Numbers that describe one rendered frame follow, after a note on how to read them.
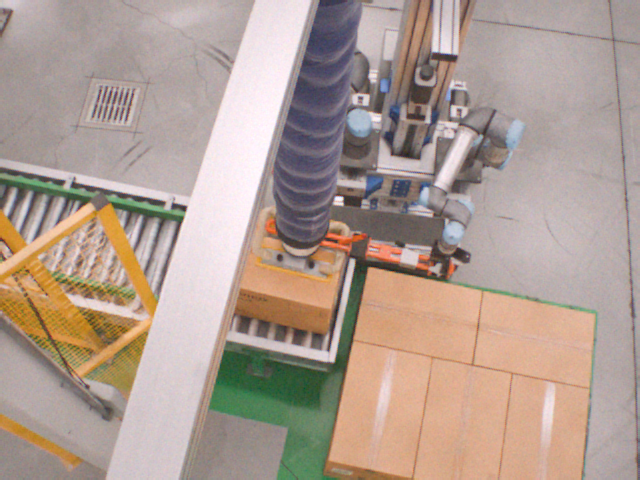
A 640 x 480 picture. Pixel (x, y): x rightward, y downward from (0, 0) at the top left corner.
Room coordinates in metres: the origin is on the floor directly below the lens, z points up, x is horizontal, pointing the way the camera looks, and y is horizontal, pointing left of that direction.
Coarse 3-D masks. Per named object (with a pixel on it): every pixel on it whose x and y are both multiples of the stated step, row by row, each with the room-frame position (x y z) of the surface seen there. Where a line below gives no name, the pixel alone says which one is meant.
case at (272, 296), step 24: (264, 240) 1.38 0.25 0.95; (240, 288) 1.14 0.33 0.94; (264, 288) 1.15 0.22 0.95; (288, 288) 1.16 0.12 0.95; (312, 288) 1.17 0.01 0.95; (336, 288) 1.19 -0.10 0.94; (240, 312) 1.14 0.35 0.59; (264, 312) 1.12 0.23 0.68; (288, 312) 1.11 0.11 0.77; (312, 312) 1.09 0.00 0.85
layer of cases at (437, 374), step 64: (384, 320) 1.19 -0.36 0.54; (448, 320) 1.22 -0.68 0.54; (512, 320) 1.26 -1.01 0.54; (576, 320) 1.29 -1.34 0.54; (384, 384) 0.87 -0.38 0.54; (448, 384) 0.90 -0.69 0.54; (512, 384) 0.93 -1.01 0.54; (576, 384) 0.96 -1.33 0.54; (384, 448) 0.56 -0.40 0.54; (448, 448) 0.59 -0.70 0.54; (512, 448) 0.62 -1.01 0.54; (576, 448) 0.64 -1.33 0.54
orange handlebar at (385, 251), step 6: (270, 222) 1.35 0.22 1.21; (270, 228) 1.32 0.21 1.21; (276, 234) 1.30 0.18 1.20; (330, 234) 1.32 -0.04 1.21; (324, 240) 1.30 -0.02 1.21; (330, 246) 1.27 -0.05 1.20; (336, 246) 1.27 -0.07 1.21; (342, 246) 1.27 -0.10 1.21; (348, 246) 1.28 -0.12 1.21; (372, 246) 1.29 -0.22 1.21; (378, 246) 1.29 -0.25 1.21; (384, 246) 1.29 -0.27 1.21; (390, 246) 1.30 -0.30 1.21; (372, 252) 1.26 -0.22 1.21; (384, 252) 1.27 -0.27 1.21; (390, 252) 1.27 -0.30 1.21; (396, 252) 1.28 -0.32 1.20; (378, 258) 1.24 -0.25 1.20; (384, 258) 1.24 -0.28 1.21; (390, 258) 1.24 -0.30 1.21; (396, 258) 1.25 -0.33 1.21; (420, 258) 1.26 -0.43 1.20; (426, 258) 1.26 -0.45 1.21; (420, 264) 1.23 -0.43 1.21; (426, 270) 1.21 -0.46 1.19; (450, 270) 1.22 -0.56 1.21
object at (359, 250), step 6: (354, 234) 1.33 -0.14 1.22; (360, 234) 1.33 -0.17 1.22; (360, 240) 1.31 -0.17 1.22; (366, 240) 1.31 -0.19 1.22; (354, 246) 1.28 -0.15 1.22; (360, 246) 1.28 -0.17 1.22; (366, 246) 1.28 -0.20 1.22; (348, 252) 1.25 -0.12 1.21; (354, 252) 1.25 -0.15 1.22; (360, 252) 1.25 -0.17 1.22; (366, 252) 1.25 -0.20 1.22; (354, 258) 1.24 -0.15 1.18; (360, 258) 1.24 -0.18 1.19
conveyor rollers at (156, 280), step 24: (0, 192) 1.68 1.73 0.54; (96, 192) 1.73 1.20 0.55; (24, 216) 1.55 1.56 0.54; (120, 216) 1.61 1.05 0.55; (144, 216) 1.62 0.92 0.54; (24, 240) 1.42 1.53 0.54; (96, 240) 1.46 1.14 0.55; (168, 240) 1.50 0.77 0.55; (72, 264) 1.31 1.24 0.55; (144, 264) 1.35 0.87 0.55; (336, 312) 1.21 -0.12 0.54; (288, 336) 1.06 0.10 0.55; (312, 336) 1.07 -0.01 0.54
